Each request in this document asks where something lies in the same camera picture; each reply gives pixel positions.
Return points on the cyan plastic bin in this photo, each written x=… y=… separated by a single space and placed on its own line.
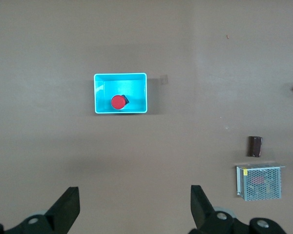
x=117 y=85

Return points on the red push button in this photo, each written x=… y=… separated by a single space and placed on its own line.
x=118 y=102

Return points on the dark brown rectangular block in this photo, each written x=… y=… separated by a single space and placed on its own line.
x=255 y=146

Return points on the metal mesh power supply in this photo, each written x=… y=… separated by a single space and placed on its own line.
x=261 y=185

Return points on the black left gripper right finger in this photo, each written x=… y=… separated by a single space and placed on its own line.
x=202 y=212

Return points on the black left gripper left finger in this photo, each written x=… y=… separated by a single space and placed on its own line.
x=61 y=214

